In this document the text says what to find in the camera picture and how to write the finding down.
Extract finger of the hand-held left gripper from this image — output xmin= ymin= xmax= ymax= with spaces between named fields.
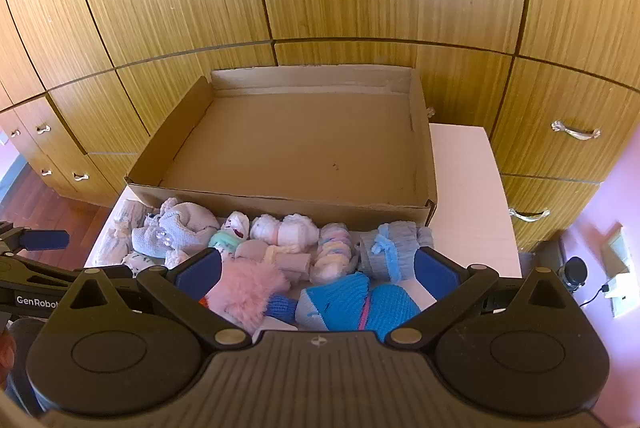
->
xmin=0 ymin=221 xmax=71 ymax=255
xmin=0 ymin=255 xmax=136 ymax=283

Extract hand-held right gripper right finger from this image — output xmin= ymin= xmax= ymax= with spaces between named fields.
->
xmin=385 ymin=248 xmax=593 ymax=351

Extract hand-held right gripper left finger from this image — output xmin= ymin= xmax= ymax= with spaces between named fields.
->
xmin=49 ymin=248 xmax=251 ymax=351

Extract white socks mint fluffy band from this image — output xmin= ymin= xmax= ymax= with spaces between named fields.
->
xmin=207 ymin=212 xmax=251 ymax=259

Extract pink fluffy plush monster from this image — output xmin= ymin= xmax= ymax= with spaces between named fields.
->
xmin=199 ymin=258 xmax=292 ymax=334

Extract pale lavender knit socks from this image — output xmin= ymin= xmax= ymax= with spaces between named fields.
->
xmin=131 ymin=197 xmax=220 ymax=260

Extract grey socks with blue band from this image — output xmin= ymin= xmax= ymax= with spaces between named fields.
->
xmin=356 ymin=221 xmax=435 ymax=283

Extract mauve sock roll cream band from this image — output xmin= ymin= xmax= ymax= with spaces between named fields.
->
xmin=235 ymin=241 xmax=311 ymax=281

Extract blue knit sock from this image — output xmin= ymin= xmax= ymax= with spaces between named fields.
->
xmin=267 ymin=293 xmax=301 ymax=324

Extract blue socks with pink band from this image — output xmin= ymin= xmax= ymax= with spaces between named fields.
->
xmin=295 ymin=272 xmax=422 ymax=344

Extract pastel striped fluffy socks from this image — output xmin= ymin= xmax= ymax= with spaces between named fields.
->
xmin=311 ymin=222 xmax=360 ymax=285

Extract cardboard box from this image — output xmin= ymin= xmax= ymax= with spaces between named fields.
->
xmin=125 ymin=67 xmax=439 ymax=229

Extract white fluffy socks pink band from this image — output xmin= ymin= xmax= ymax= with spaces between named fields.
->
xmin=250 ymin=213 xmax=320 ymax=254

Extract black round device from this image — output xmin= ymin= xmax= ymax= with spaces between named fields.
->
xmin=560 ymin=257 xmax=588 ymax=291

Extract black cable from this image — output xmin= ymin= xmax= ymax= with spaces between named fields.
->
xmin=580 ymin=283 xmax=611 ymax=307

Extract white wall plate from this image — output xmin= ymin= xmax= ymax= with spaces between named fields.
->
xmin=600 ymin=223 xmax=626 ymax=274

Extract white wall charger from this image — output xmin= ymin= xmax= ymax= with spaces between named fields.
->
xmin=602 ymin=273 xmax=639 ymax=319

